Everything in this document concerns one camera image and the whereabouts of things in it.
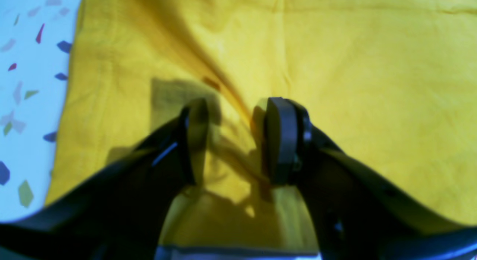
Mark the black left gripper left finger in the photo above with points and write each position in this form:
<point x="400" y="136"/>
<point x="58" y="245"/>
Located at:
<point x="118" y="213"/>

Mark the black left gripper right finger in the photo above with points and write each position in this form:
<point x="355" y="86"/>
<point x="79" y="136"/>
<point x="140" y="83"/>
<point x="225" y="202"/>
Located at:
<point x="356" y="213"/>

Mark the yellow T-shirt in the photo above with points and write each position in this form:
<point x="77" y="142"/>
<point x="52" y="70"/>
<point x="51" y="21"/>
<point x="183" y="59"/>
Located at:
<point x="392" y="82"/>

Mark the terrazzo patterned table cloth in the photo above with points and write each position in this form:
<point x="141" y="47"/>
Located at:
<point x="36" y="37"/>

